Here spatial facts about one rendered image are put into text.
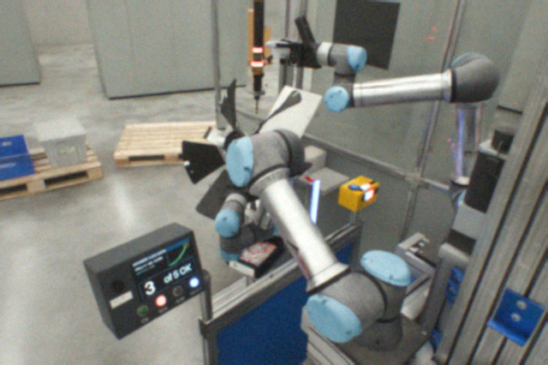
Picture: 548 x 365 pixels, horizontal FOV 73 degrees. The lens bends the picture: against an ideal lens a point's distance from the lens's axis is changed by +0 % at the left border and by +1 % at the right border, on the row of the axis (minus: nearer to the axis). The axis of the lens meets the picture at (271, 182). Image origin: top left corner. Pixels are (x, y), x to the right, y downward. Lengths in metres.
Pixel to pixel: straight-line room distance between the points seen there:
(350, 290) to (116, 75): 6.35
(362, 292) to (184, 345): 1.64
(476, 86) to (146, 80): 6.23
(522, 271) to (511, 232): 0.08
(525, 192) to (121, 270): 0.88
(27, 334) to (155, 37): 5.23
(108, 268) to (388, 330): 0.69
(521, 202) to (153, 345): 2.02
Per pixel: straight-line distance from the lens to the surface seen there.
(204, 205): 1.65
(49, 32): 13.47
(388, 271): 0.92
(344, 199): 1.66
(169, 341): 2.41
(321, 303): 0.84
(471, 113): 1.33
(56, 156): 4.21
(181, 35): 7.01
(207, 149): 1.79
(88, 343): 2.54
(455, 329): 1.11
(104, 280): 0.96
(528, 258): 0.93
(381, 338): 1.04
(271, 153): 0.91
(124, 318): 1.02
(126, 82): 6.96
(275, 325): 1.68
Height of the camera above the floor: 1.85
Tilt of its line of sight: 28 degrees down
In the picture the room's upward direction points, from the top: 2 degrees clockwise
